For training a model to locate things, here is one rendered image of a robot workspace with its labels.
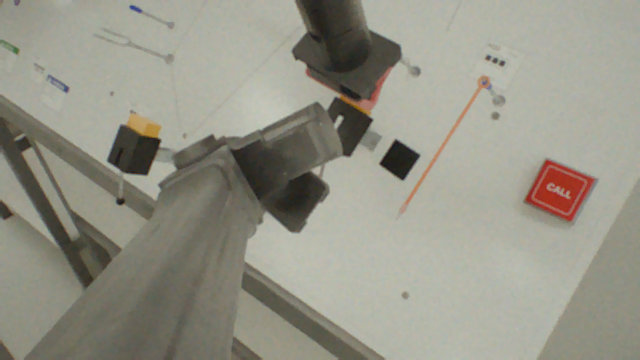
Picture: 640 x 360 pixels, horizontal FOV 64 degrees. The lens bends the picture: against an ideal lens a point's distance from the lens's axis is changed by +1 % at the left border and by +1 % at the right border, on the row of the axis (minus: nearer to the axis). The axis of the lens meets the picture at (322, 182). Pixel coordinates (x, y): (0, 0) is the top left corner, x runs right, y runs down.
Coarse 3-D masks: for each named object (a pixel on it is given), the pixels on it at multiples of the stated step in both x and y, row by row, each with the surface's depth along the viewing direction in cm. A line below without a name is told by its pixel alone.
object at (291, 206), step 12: (288, 180) 53; (300, 180) 56; (312, 180) 56; (276, 192) 52; (288, 192) 54; (300, 192) 56; (312, 192) 56; (324, 192) 55; (264, 204) 53; (276, 204) 54; (288, 204) 56; (300, 204) 56; (312, 204) 55; (276, 216) 57; (288, 216) 56; (300, 216) 56; (288, 228) 56; (300, 228) 56
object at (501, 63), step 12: (492, 48) 60; (504, 48) 60; (480, 60) 61; (492, 60) 60; (504, 60) 60; (516, 60) 59; (480, 72) 61; (492, 72) 60; (504, 72) 59; (516, 72) 59; (492, 84) 60; (504, 84) 59
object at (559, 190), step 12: (552, 168) 53; (564, 168) 53; (540, 180) 54; (552, 180) 53; (564, 180) 53; (576, 180) 52; (588, 180) 52; (540, 192) 54; (552, 192) 53; (564, 192) 53; (576, 192) 52; (540, 204) 54; (552, 204) 53; (564, 204) 53; (576, 204) 52; (564, 216) 53
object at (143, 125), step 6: (132, 114) 74; (138, 114) 75; (132, 120) 74; (138, 120) 74; (144, 120) 73; (150, 120) 75; (132, 126) 74; (138, 126) 73; (144, 126) 73; (150, 126) 73; (156, 126) 74; (138, 132) 74; (144, 132) 73; (150, 132) 74; (156, 132) 75
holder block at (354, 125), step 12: (336, 96) 59; (336, 108) 59; (348, 108) 58; (336, 120) 59; (348, 120) 58; (360, 120) 58; (372, 120) 61; (348, 132) 58; (360, 132) 60; (348, 144) 60; (348, 156) 62
